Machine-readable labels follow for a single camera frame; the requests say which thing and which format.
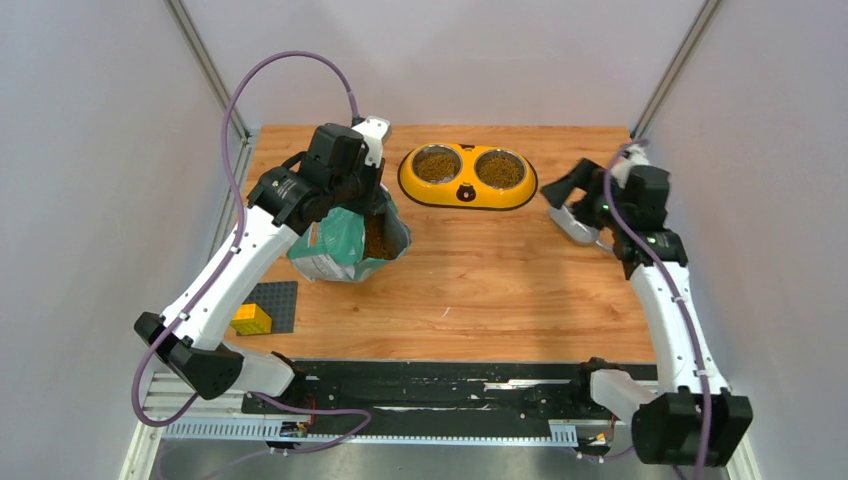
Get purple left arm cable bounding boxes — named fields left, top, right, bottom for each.
left=131, top=50, right=372, bottom=456

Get aluminium frame post left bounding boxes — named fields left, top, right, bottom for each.
left=163, top=0, right=231, bottom=111

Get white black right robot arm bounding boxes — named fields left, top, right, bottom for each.
left=541, top=158, right=753, bottom=467

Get yellow double pet bowl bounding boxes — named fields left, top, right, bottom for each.
left=397, top=142, right=539, bottom=212

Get brown kibble pet food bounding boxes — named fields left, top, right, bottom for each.
left=360, top=150, right=526, bottom=262

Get green pet food bag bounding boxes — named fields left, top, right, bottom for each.
left=287, top=200, right=412, bottom=283

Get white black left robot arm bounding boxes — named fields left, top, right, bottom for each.
left=134, top=116, right=391, bottom=413

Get grey metal scoop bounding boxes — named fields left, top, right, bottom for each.
left=548, top=205, right=613, bottom=254

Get dark grey building plate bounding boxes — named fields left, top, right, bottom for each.
left=244, top=281, right=299, bottom=334

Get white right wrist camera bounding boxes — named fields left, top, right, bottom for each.
left=610, top=143, right=651, bottom=188

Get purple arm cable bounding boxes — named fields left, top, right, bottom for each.
left=131, top=50, right=372, bottom=456
left=572, top=137, right=713, bottom=480

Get aluminium frame post right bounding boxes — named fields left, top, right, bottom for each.
left=630, top=0, right=724, bottom=139

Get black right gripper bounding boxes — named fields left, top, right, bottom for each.
left=538, top=158, right=630, bottom=232

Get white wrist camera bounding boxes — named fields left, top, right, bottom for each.
left=610, top=143, right=651, bottom=188
left=352, top=116, right=392, bottom=169

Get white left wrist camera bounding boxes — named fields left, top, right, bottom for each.
left=352, top=116, right=392, bottom=169

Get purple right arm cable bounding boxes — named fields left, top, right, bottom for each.
left=572, top=137, right=713, bottom=480

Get yellow building brick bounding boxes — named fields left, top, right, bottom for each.
left=230, top=303, right=272, bottom=336

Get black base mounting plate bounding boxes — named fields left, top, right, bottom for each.
left=177, top=358, right=664, bottom=439

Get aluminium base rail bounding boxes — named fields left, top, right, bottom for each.
left=119, top=372, right=757, bottom=480

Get aluminium frame post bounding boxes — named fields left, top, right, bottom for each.
left=163, top=0, right=231, bottom=111
left=630, top=0, right=724, bottom=139

